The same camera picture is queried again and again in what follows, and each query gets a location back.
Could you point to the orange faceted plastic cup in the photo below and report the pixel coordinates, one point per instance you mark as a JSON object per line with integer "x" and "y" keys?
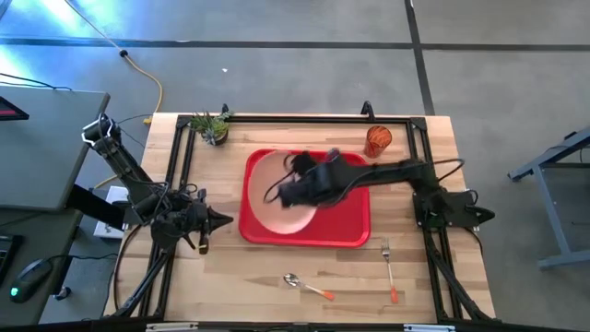
{"x": 378, "y": 140}

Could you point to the dark grey desk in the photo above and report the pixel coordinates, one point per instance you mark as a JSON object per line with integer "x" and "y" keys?
{"x": 37, "y": 240}

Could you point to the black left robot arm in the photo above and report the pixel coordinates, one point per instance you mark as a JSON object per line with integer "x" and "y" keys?
{"x": 124, "y": 166}

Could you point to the grey desk top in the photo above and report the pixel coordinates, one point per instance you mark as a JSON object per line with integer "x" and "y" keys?
{"x": 46, "y": 147}

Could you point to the black frame clamp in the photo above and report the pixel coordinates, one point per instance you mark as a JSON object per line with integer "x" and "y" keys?
{"x": 225, "y": 110}
{"x": 367, "y": 110}

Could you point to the black device with red strip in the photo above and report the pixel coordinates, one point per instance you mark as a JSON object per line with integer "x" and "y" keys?
{"x": 11, "y": 110}

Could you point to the white box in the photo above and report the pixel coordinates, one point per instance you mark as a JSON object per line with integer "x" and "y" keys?
{"x": 110, "y": 226}

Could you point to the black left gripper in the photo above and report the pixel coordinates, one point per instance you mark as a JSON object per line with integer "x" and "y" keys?
{"x": 196, "y": 216}

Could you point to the black angled bar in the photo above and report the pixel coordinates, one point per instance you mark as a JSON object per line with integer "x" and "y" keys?
{"x": 92, "y": 205}

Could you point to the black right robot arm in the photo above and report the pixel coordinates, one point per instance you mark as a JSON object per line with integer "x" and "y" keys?
{"x": 392, "y": 170}

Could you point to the black overhead crossbar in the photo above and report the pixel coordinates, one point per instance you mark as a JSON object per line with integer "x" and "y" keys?
{"x": 295, "y": 329}

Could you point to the black keyboard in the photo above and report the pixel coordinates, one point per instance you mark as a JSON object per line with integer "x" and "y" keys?
{"x": 7, "y": 256}

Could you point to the small green potted plant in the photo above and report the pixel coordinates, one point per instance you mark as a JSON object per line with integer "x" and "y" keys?
{"x": 214, "y": 129}

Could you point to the black computer mouse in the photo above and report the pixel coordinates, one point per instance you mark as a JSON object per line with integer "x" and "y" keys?
{"x": 30, "y": 279}

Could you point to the red plastic tray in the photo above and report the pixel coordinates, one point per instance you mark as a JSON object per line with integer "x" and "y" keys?
{"x": 341, "y": 226}

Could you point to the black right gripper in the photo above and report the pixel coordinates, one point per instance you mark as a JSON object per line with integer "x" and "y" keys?
{"x": 332, "y": 180}

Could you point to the grey-blue metal table frame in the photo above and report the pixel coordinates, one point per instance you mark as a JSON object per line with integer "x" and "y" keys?
{"x": 553, "y": 157}

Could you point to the pale pink round plate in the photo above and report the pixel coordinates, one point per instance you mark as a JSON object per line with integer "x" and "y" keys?
{"x": 276, "y": 216}

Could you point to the silver metal bracket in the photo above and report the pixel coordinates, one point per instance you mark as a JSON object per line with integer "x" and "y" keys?
{"x": 170, "y": 328}
{"x": 428, "y": 328}

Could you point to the black aluminium table frame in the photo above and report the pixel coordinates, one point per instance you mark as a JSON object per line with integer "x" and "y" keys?
{"x": 299, "y": 119}

